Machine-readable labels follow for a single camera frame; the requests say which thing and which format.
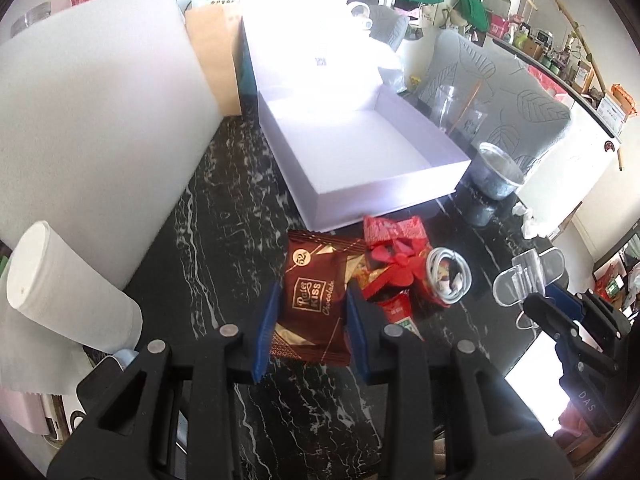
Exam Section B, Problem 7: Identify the white baby bottle device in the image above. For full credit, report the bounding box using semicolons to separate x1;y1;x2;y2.
347;1;373;32

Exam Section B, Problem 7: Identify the red cartoon snack bag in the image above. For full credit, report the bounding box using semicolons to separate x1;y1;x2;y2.
410;245;449;308
352;252;395;299

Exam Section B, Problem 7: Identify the brown paper envelope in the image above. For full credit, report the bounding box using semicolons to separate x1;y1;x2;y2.
186;3;242;117

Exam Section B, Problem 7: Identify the metal bowl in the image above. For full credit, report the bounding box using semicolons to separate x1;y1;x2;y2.
469;142;525;200

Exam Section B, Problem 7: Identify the grey chair far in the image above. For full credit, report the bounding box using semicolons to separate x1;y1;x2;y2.
370;6;409;51

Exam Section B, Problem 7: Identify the white cable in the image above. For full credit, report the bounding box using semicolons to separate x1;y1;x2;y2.
425;246;474;306

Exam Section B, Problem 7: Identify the red ketchup sachet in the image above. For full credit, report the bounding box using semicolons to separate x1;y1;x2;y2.
378;290;423;339

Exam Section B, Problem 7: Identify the clear glass measuring jug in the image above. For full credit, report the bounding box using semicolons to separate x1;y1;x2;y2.
428;81;487;138

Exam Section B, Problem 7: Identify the red plastic propeller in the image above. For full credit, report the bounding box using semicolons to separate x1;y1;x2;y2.
371;242;432;287

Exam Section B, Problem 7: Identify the lilac gift box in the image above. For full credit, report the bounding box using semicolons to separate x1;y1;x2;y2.
241;0;470;232

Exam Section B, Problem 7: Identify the red text snack packet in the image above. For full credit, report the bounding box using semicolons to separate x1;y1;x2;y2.
363;216;428;247

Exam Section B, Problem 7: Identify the clear acrylic stand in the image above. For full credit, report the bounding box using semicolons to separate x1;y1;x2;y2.
492;247;565;308

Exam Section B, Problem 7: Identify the brown chocolate packet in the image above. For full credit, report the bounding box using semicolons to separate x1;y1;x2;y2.
271;230;367;366

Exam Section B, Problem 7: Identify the grey leaf chair near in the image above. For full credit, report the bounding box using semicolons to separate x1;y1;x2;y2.
416;30;570;172

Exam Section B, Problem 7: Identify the crumpled white tissue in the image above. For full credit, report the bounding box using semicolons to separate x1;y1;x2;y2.
512;202;555;240

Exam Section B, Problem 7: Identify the white paper roll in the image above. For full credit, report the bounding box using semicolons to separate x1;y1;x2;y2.
6;221;143;353

